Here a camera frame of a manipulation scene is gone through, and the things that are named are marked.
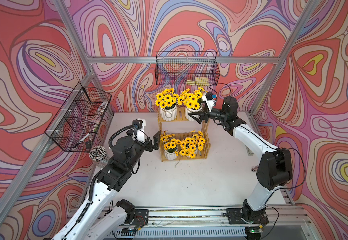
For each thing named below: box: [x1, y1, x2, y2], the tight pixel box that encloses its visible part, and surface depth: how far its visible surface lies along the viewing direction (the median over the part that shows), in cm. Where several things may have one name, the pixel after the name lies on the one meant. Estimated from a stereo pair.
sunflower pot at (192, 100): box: [177, 87, 206, 122], surface depth 69 cm
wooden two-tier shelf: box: [157, 106, 211, 162], surface depth 84 cm
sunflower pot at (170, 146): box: [160, 130, 181, 161], surface depth 84 cm
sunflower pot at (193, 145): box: [179, 130, 206, 159], surface depth 84 cm
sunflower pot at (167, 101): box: [155, 88, 179, 122], surface depth 71 cm
